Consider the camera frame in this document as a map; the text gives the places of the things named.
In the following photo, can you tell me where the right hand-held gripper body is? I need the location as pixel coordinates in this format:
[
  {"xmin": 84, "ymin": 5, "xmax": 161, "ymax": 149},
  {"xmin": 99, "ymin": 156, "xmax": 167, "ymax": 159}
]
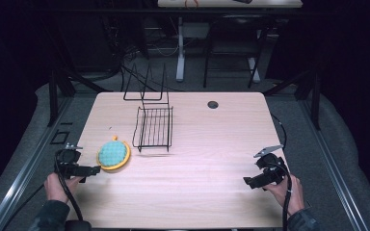
[{"xmin": 252, "ymin": 144, "xmax": 291, "ymax": 187}]

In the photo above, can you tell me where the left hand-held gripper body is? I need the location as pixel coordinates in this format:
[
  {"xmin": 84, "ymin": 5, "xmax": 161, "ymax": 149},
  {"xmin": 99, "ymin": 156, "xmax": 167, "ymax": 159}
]
[{"xmin": 55, "ymin": 142, "xmax": 85, "ymax": 179}]

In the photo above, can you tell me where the round teal yellow-rimmed pot holder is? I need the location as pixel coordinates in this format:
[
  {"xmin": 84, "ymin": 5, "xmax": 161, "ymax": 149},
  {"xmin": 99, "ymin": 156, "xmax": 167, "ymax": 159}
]
[{"xmin": 95, "ymin": 135, "xmax": 132, "ymax": 171}]

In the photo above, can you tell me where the black wire rack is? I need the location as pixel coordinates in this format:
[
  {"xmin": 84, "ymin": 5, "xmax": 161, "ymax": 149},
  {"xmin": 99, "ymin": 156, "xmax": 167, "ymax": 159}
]
[{"xmin": 122, "ymin": 62, "xmax": 174, "ymax": 154}]

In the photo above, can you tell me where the person's right hand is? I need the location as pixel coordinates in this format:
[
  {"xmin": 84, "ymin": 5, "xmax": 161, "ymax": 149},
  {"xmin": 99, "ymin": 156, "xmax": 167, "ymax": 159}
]
[{"xmin": 262, "ymin": 174, "xmax": 305, "ymax": 217}]

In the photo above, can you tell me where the person's left hand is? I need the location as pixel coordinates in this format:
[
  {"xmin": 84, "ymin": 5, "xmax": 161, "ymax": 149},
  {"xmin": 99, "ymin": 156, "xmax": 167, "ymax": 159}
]
[{"xmin": 43, "ymin": 172, "xmax": 85, "ymax": 205}]

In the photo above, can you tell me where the black metal stand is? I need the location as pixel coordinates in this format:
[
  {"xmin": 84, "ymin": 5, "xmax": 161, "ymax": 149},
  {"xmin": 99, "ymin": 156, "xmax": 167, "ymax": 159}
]
[
  {"xmin": 46, "ymin": 66, "xmax": 78, "ymax": 127},
  {"xmin": 263, "ymin": 65, "xmax": 322, "ymax": 131}
]

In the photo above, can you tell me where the black chair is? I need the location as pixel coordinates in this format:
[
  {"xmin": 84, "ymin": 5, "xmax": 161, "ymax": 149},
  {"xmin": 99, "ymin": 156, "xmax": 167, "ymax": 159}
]
[{"xmin": 202, "ymin": 13, "xmax": 275, "ymax": 90}]

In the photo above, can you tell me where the white table leg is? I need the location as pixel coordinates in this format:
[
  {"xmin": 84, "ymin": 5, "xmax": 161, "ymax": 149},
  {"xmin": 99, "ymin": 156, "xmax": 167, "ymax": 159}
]
[{"xmin": 175, "ymin": 16, "xmax": 187, "ymax": 83}]

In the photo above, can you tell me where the light wooden background table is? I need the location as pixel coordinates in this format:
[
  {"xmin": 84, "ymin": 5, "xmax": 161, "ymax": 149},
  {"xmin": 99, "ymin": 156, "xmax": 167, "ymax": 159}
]
[{"xmin": 157, "ymin": 0, "xmax": 304, "ymax": 9}]

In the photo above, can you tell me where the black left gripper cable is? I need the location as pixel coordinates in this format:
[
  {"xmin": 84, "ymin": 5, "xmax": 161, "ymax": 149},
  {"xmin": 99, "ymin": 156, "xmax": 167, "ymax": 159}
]
[{"xmin": 54, "ymin": 149, "xmax": 85, "ymax": 222}]

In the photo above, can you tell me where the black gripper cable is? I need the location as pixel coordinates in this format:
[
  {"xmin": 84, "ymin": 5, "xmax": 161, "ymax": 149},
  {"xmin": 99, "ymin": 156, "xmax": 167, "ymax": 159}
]
[
  {"xmin": 268, "ymin": 162, "xmax": 294, "ymax": 231},
  {"xmin": 54, "ymin": 149, "xmax": 85, "ymax": 222}
]

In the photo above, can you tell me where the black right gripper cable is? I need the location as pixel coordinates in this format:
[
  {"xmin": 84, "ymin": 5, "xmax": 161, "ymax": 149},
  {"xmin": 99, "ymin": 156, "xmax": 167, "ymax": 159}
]
[{"xmin": 268, "ymin": 162, "xmax": 294, "ymax": 231}]

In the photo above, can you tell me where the black cable beside table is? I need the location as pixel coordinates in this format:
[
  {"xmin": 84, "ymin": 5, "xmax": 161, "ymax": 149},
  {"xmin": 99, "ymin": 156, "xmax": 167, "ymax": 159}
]
[{"xmin": 270, "ymin": 113, "xmax": 288, "ymax": 152}]

